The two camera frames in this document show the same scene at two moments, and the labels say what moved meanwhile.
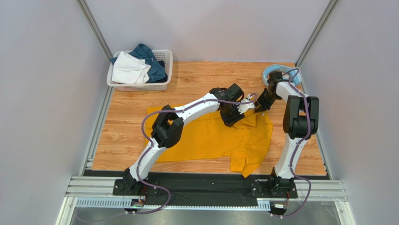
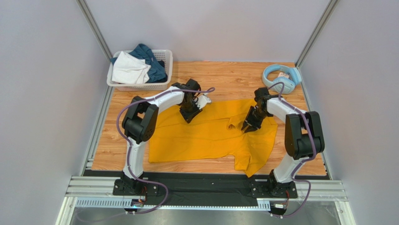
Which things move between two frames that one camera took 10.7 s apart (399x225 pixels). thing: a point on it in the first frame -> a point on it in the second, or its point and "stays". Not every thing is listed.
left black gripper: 230,122 -> 189,116
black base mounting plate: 205,191 stays
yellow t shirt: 246,143 stays
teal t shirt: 157,72 stays
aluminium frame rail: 307,190 stays
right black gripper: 263,103 -> 252,121
